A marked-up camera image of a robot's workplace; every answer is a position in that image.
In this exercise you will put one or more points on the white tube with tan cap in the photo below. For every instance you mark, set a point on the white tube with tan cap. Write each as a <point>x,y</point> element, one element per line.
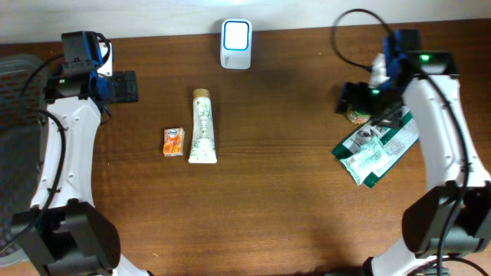
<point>203,147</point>

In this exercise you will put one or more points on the teal wipes packet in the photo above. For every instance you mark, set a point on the teal wipes packet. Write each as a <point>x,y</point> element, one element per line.
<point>371,157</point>

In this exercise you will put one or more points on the small orange carton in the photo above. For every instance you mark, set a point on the small orange carton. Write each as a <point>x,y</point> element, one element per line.
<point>173,142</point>

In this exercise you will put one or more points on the grey plastic basket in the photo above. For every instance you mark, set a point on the grey plastic basket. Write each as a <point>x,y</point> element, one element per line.
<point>20,142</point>

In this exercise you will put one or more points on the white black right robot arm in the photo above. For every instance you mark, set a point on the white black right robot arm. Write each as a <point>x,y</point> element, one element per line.
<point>452,219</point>

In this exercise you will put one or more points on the white barcode scanner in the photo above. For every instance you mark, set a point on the white barcode scanner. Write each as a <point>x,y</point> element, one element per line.
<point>235,44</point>

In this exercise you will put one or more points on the green white package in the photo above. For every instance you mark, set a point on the green white package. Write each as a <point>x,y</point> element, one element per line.
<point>396,141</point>

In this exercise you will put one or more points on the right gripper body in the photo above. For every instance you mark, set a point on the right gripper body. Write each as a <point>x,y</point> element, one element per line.
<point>383,98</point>

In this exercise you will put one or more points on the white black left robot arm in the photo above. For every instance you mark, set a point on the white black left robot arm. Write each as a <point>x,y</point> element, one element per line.
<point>63,233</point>

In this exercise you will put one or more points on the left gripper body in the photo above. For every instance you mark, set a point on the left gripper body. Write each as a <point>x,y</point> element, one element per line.
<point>127,87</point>

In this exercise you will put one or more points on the green lid jar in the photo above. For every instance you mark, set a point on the green lid jar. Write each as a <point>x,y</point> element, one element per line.
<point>357,117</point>

